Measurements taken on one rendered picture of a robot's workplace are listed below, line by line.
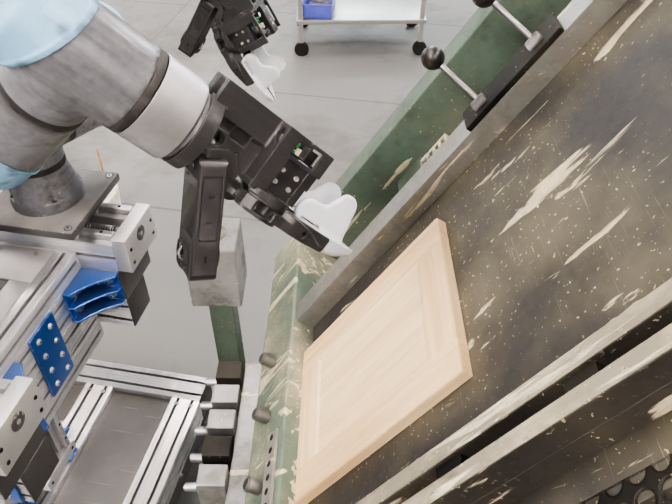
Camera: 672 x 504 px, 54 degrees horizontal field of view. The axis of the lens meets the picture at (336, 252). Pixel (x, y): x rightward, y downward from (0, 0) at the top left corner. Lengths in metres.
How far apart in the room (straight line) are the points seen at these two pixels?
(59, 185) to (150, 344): 1.21
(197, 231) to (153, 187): 2.79
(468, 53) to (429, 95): 0.11
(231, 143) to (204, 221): 0.07
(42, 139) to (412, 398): 0.59
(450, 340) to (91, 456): 1.39
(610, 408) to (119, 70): 0.49
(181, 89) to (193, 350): 2.05
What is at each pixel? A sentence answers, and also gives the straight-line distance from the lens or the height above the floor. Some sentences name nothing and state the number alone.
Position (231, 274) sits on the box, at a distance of 1.52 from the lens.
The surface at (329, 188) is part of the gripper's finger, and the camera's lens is 0.65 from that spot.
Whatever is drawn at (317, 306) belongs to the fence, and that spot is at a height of 0.94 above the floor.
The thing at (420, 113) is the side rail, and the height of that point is 1.24.
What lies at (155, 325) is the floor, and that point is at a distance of 2.65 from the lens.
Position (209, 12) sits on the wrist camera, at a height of 1.50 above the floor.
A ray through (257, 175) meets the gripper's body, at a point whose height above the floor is 1.58.
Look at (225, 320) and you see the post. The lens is 1.68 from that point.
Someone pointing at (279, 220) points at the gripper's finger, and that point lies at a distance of 0.57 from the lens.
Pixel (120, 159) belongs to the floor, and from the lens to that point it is 3.61.
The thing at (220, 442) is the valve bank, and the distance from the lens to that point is 1.35.
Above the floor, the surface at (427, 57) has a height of 1.44.
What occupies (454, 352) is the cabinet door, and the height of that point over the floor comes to 1.22.
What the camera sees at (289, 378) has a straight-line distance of 1.25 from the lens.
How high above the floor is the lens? 1.89
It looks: 41 degrees down
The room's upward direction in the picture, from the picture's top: straight up
